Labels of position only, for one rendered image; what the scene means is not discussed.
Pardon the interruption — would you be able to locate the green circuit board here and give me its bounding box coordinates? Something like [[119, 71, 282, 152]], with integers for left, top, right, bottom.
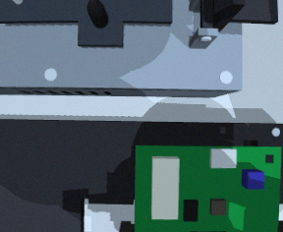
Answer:
[[135, 145, 281, 232]]

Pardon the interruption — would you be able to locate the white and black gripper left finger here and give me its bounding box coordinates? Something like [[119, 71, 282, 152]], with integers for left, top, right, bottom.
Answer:
[[119, 221, 135, 232]]

